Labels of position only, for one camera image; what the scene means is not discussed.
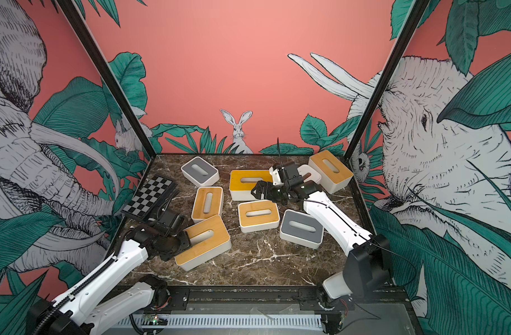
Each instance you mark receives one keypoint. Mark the black white checkerboard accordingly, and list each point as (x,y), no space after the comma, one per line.
(153,193)

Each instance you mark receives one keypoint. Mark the pink white drip tissue box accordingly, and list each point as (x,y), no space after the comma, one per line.
(309,174)

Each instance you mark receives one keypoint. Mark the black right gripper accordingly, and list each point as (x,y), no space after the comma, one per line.
(271,188)

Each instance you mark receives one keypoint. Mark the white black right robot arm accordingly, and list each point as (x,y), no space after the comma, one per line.
(368,263)

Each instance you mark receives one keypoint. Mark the white box grey lid front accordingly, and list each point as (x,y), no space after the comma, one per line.
(302,229)

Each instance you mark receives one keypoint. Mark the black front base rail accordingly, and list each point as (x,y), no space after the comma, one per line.
(290,306)

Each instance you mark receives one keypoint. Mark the white box grey lid back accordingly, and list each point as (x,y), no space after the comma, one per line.
(200,172)

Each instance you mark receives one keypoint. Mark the white box bamboo lid corner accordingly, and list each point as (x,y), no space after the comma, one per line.
(334,174)

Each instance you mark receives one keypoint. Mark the white ribbed cable duct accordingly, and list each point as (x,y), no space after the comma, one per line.
(216,321)

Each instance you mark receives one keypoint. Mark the black right frame post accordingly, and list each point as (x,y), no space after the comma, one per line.
(409,27)

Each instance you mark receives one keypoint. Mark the white box yellow wood lid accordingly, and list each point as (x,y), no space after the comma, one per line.
(243,181)

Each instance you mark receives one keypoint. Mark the white box grey lid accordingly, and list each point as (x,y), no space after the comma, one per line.
(200,172)
(302,229)

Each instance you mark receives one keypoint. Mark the black frame post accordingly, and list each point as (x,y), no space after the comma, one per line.
(76,21)
(409,27)

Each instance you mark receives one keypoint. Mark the small white box bamboo lid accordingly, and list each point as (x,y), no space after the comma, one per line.
(258,215)

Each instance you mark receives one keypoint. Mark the narrow white box bamboo lid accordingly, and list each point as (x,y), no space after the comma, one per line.
(208,203)

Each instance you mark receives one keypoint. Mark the large white box bamboo lid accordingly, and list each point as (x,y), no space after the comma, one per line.
(209,238)

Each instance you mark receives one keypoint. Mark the black left frame post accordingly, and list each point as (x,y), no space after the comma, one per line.
(76,21)

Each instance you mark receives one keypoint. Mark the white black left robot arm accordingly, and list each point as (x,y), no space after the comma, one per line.
(85,309)

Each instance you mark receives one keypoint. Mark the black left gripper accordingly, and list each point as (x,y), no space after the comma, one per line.
(185,235)

